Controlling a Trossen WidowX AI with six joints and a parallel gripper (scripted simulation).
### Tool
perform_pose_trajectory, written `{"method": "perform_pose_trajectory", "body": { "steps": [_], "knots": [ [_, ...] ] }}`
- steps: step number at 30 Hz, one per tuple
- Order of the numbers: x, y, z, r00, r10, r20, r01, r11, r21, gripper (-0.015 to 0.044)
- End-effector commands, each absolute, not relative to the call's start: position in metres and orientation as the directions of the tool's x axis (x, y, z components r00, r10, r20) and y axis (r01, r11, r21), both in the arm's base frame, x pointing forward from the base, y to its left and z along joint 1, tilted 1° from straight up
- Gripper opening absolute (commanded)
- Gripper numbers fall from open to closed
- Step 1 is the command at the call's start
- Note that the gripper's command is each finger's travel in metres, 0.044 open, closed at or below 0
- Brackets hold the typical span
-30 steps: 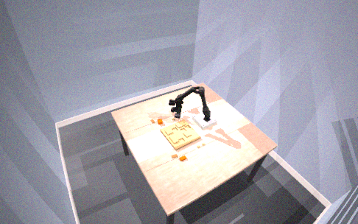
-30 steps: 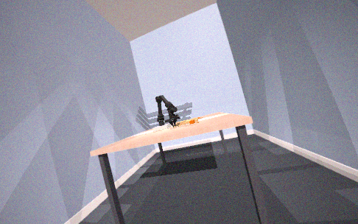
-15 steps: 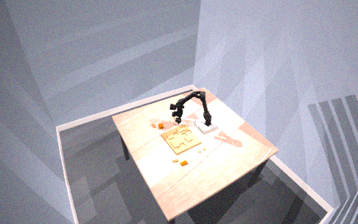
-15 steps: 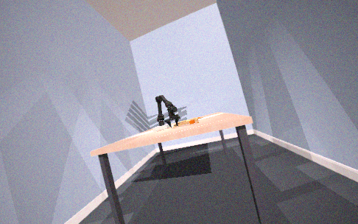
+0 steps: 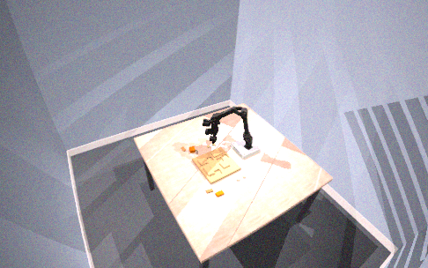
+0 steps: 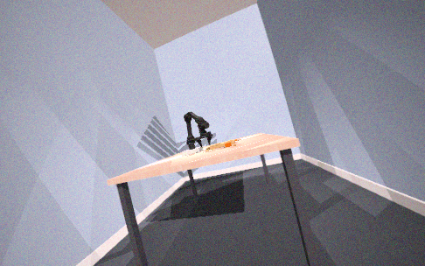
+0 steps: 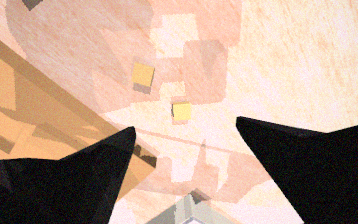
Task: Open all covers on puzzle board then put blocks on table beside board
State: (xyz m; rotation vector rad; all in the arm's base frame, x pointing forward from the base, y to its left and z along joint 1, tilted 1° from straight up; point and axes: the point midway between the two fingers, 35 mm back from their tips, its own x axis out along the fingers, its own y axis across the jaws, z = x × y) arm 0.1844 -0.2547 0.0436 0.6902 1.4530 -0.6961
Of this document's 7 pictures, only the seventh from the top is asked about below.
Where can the pale yellow block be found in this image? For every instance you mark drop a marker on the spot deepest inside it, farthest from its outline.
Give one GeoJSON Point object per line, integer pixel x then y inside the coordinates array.
{"type": "Point", "coordinates": [182, 111]}
{"type": "Point", "coordinates": [143, 74]}

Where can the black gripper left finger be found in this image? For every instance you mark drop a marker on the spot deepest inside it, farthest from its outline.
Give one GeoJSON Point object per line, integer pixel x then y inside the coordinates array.
{"type": "Point", "coordinates": [81, 188]}

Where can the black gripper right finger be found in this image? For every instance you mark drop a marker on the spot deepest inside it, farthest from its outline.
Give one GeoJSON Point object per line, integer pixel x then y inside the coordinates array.
{"type": "Point", "coordinates": [312, 169]}

